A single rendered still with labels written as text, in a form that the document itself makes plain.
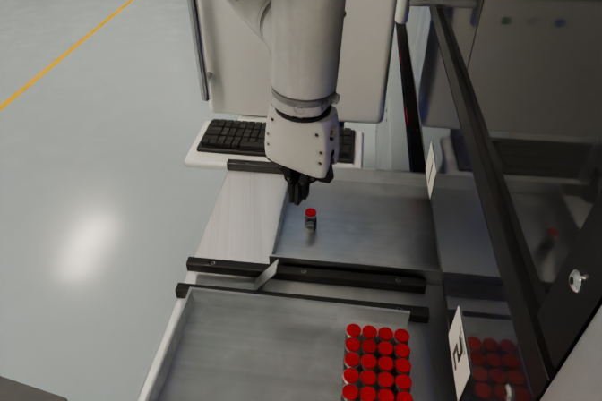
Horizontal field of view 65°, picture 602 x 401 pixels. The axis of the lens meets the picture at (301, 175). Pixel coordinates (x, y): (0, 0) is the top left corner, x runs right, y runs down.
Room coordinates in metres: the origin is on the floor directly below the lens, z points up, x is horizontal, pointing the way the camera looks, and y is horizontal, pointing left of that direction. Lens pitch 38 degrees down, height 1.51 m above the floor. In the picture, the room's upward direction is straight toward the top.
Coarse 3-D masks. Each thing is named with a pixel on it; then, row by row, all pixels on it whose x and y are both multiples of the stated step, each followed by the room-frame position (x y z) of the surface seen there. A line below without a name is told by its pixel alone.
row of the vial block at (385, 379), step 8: (384, 328) 0.39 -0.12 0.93; (384, 336) 0.38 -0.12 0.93; (392, 336) 0.38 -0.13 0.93; (376, 344) 0.38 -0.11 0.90; (384, 344) 0.36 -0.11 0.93; (376, 352) 0.37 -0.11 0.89; (384, 352) 0.35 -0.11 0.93; (392, 352) 0.35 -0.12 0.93; (376, 360) 0.35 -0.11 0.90; (384, 360) 0.34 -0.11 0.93; (376, 368) 0.34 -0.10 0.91; (384, 368) 0.33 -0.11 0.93; (392, 368) 0.33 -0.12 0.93; (376, 376) 0.33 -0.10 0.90; (384, 376) 0.32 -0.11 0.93; (392, 376) 0.32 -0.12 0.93; (376, 384) 0.31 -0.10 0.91; (384, 384) 0.31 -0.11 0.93; (392, 384) 0.31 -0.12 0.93; (376, 392) 0.31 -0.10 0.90; (384, 392) 0.30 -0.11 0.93; (392, 392) 0.30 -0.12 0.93; (376, 400) 0.29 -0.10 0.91; (384, 400) 0.29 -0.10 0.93; (392, 400) 0.29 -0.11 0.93
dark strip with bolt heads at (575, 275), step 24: (600, 192) 0.21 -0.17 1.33; (600, 216) 0.20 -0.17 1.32; (576, 240) 0.21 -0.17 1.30; (600, 240) 0.19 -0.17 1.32; (576, 264) 0.20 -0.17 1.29; (600, 264) 0.18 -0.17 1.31; (552, 288) 0.21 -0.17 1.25; (576, 288) 0.18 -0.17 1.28; (600, 288) 0.17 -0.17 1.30; (552, 312) 0.19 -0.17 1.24; (576, 312) 0.17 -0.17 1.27; (552, 336) 0.18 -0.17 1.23; (576, 336) 0.17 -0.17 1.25; (552, 360) 0.17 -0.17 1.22
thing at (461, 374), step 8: (456, 312) 0.33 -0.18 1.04; (456, 320) 0.33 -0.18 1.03; (456, 328) 0.32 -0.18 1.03; (456, 336) 0.31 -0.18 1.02; (464, 344) 0.29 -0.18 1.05; (456, 352) 0.30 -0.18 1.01; (464, 352) 0.28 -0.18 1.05; (456, 360) 0.29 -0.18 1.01; (464, 360) 0.27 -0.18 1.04; (464, 368) 0.27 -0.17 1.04; (456, 376) 0.28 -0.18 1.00; (464, 376) 0.26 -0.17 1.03; (456, 384) 0.27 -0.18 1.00; (464, 384) 0.25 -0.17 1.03; (456, 392) 0.26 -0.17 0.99
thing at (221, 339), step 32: (192, 288) 0.47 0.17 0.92; (192, 320) 0.43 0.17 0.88; (224, 320) 0.43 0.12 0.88; (256, 320) 0.43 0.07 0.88; (288, 320) 0.43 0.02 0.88; (320, 320) 0.43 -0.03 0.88; (352, 320) 0.43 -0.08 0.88; (384, 320) 0.43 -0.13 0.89; (192, 352) 0.38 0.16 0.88; (224, 352) 0.38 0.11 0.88; (256, 352) 0.38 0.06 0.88; (288, 352) 0.38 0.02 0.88; (320, 352) 0.38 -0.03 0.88; (160, 384) 0.32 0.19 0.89; (192, 384) 0.33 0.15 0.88; (224, 384) 0.33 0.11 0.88; (256, 384) 0.33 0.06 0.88; (288, 384) 0.33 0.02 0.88; (320, 384) 0.33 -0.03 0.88
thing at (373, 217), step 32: (320, 192) 0.74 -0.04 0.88; (352, 192) 0.74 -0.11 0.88; (384, 192) 0.74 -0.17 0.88; (416, 192) 0.74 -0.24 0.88; (288, 224) 0.64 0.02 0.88; (320, 224) 0.64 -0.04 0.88; (352, 224) 0.64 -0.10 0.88; (384, 224) 0.64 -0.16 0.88; (416, 224) 0.64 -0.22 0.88; (288, 256) 0.53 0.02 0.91; (320, 256) 0.56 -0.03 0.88; (352, 256) 0.56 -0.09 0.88; (384, 256) 0.56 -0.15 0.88; (416, 256) 0.56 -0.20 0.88
